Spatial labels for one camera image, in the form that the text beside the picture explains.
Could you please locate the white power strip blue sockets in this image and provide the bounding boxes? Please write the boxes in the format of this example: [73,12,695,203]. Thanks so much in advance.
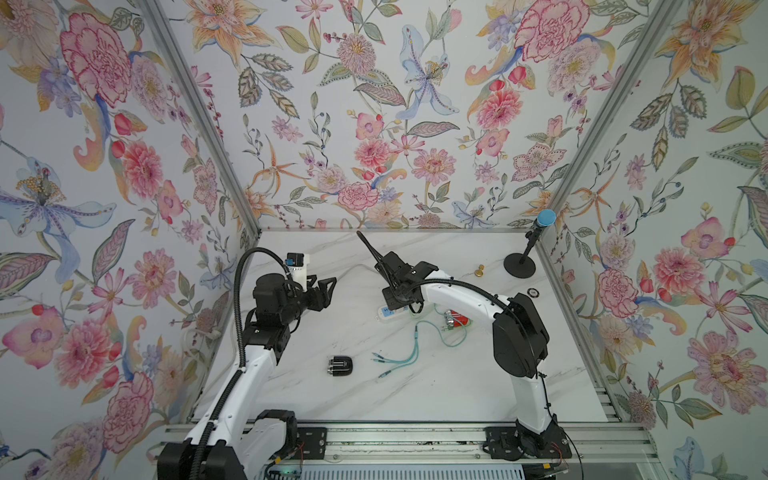
[377,306,412,323]

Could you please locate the white charger light green cable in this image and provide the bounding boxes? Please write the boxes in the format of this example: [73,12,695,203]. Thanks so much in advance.
[407,302,472,349]

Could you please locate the white charger teal cable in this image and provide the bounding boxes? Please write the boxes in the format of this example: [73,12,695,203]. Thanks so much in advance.
[370,319,457,380]

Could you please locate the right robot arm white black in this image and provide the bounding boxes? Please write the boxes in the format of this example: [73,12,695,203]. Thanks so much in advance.
[357,232,555,440]

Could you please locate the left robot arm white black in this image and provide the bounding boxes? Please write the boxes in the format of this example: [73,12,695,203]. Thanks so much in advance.
[156,247,337,479]

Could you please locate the blue microphone on black stand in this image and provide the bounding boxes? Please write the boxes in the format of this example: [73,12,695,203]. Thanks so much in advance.
[503,209,557,279]

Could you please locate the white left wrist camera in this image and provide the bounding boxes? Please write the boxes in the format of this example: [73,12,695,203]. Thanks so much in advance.
[285,253,309,290]

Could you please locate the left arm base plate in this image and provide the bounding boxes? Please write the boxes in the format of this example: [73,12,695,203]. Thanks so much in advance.
[269,427,328,464]

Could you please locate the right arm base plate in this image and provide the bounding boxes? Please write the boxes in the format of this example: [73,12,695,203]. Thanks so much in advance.
[482,423,573,461]

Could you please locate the aluminium rail front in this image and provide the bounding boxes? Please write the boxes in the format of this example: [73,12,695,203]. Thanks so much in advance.
[161,422,661,466]

